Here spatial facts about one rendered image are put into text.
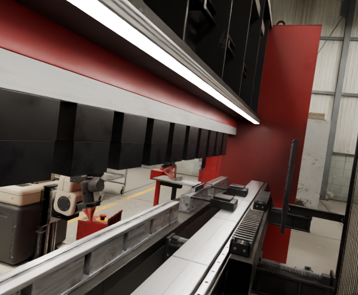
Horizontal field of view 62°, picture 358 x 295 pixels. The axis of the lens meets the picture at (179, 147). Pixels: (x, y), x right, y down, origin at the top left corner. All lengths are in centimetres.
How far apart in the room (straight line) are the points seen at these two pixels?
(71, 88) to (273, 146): 215
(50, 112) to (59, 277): 39
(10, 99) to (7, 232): 180
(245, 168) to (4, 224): 187
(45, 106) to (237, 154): 219
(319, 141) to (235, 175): 468
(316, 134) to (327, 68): 262
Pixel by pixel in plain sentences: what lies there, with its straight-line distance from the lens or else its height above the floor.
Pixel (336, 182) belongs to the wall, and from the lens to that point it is 916.
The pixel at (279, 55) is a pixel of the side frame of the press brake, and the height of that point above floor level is 204.
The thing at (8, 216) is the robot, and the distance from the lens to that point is 230.
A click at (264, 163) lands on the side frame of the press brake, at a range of 265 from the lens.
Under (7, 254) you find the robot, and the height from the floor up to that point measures 36.
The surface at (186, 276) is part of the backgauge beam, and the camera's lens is 74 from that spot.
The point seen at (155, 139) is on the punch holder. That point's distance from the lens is 107.
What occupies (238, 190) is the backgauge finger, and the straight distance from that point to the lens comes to 176.
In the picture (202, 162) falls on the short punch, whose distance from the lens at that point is 182.
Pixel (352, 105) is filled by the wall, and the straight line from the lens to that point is 922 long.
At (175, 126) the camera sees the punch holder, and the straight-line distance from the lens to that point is 123.
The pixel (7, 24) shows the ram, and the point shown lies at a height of 144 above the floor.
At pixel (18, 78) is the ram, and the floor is 136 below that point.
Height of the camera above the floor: 131
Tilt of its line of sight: 3 degrees down
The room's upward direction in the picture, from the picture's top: 7 degrees clockwise
